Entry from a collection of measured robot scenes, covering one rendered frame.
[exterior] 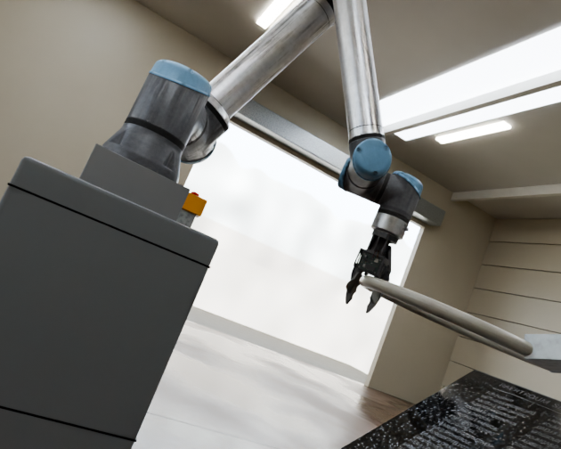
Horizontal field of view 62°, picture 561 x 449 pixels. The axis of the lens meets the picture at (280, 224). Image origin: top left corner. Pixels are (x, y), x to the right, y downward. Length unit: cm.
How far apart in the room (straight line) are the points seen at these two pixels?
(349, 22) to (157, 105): 52
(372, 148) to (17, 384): 87
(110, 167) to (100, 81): 629
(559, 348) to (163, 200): 85
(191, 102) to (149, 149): 15
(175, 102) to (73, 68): 626
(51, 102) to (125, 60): 118
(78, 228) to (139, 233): 11
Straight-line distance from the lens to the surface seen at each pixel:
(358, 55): 124
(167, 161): 111
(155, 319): 98
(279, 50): 138
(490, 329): 102
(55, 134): 716
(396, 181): 127
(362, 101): 118
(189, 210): 213
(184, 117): 113
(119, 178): 106
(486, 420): 94
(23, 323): 97
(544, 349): 107
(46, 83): 731
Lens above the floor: 78
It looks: 9 degrees up
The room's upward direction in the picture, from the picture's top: 22 degrees clockwise
